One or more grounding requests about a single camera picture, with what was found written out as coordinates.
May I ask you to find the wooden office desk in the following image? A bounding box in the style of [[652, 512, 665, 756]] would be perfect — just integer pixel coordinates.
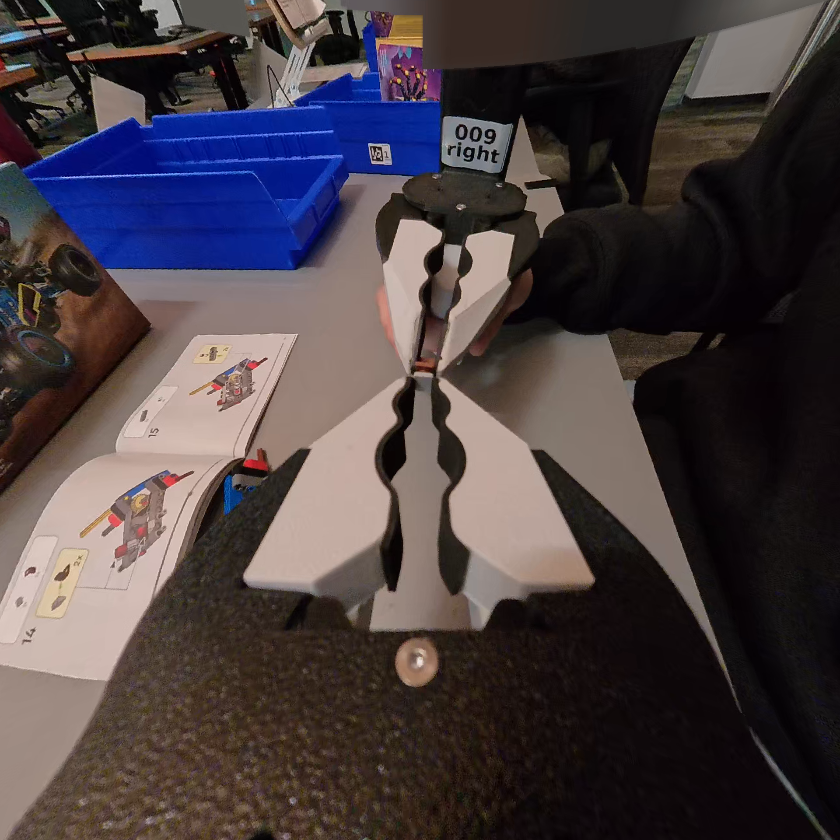
[[66, 29, 244, 112]]

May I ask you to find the lego set box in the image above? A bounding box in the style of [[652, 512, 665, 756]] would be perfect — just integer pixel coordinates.
[[0, 161, 152, 493]]

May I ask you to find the blue plastic bin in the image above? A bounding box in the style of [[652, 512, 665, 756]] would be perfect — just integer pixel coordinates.
[[138, 107, 345, 173], [23, 154, 350, 271]]

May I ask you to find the person's right hand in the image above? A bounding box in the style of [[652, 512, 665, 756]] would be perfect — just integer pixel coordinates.
[[376, 269, 534, 358]]

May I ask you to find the partly built lego vehicle chassis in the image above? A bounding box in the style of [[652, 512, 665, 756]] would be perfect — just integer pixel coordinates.
[[223, 448, 271, 516]]

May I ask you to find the person's right forearm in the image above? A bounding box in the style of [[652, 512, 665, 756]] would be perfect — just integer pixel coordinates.
[[508, 157, 782, 339]]

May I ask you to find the small reddish brown lego piece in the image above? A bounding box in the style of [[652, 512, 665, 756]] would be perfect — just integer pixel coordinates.
[[413, 315, 444, 378]]

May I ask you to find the blue bin with marker label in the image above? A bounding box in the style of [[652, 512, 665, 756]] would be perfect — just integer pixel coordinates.
[[295, 72, 448, 193]]

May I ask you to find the open lego instruction booklet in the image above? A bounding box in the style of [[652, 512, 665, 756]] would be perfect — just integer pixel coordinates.
[[0, 333, 298, 681]]

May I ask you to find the person's black clothed torso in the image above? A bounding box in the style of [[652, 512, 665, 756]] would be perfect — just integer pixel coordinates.
[[630, 33, 840, 840]]

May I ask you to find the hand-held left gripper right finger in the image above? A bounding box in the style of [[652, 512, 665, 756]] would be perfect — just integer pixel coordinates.
[[430, 378, 596, 630]]

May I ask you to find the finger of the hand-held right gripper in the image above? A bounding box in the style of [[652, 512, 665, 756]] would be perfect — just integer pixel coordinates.
[[381, 218, 447, 376], [433, 231, 518, 376]]

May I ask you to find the cardboard sign on white stand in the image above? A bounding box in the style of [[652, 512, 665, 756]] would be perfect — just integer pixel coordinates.
[[266, 0, 329, 109]]

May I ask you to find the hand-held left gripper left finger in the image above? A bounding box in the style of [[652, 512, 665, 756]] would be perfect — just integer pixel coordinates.
[[242, 377, 416, 627]]

